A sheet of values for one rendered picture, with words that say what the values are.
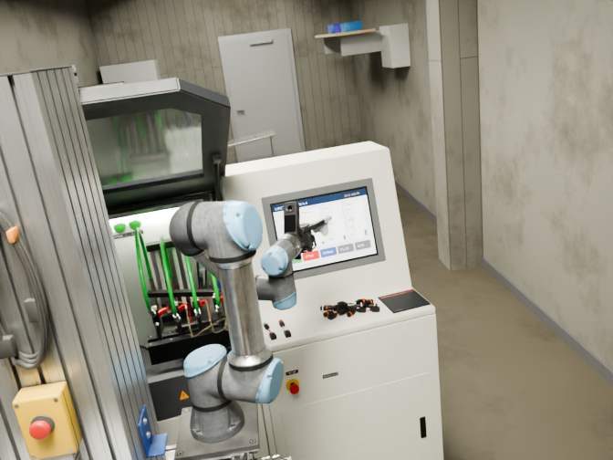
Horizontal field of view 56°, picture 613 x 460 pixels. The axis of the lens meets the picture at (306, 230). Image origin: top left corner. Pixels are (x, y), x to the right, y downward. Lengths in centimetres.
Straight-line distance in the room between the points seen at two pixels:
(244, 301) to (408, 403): 122
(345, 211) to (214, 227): 110
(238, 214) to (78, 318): 41
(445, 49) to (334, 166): 248
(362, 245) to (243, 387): 106
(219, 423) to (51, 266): 71
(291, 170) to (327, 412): 96
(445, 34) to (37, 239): 393
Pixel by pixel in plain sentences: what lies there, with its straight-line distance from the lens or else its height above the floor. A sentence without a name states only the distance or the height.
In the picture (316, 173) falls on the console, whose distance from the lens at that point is 235.
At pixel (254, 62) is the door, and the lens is 955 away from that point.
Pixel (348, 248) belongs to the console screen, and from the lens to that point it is 238.
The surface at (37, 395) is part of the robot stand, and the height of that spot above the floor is 147.
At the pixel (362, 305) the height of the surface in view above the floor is 100.
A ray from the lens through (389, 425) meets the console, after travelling 250.
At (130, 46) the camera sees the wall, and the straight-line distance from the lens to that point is 974.
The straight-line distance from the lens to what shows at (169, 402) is 221.
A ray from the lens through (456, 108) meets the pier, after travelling 475.
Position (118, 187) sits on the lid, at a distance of 232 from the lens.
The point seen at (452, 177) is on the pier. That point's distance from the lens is 484.
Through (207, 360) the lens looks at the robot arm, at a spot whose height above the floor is 127.
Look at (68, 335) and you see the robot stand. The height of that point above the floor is 156.
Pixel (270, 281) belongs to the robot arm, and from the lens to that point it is 168.
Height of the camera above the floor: 203
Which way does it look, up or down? 18 degrees down
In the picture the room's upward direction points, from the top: 7 degrees counter-clockwise
